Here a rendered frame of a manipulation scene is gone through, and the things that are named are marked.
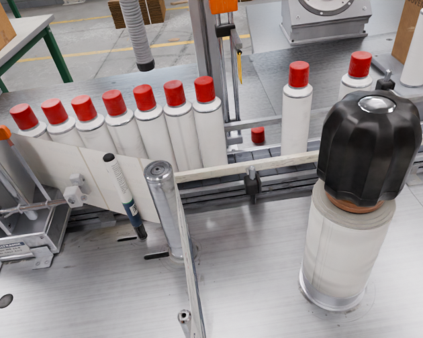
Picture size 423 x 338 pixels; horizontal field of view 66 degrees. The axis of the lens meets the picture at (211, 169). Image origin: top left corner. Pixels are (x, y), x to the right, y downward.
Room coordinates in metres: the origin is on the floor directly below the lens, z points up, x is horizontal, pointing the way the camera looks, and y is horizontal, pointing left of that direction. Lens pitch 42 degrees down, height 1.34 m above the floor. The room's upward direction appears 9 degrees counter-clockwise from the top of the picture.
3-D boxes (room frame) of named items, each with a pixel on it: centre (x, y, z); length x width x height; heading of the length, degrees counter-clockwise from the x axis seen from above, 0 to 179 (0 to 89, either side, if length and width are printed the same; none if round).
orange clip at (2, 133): (0.44, 0.31, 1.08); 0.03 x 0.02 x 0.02; 90
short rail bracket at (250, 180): (0.42, -0.07, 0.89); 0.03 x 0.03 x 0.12; 0
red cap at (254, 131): (0.65, -0.13, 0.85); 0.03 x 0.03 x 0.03
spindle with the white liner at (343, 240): (0.22, -0.15, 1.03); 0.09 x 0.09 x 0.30
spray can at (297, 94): (0.50, -0.17, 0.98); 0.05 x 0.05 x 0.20
